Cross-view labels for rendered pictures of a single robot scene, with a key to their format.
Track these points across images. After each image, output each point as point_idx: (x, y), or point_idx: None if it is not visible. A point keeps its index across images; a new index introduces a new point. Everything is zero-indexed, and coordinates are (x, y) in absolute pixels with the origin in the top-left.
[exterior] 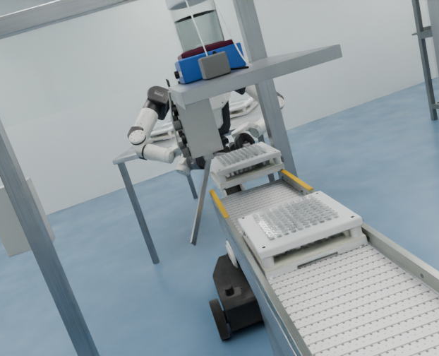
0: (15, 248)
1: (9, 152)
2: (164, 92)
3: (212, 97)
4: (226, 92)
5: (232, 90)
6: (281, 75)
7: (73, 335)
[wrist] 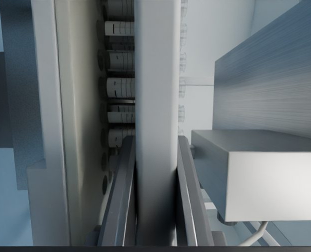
0: None
1: None
2: None
3: (212, 126)
4: (212, 119)
5: (212, 116)
6: (213, 93)
7: None
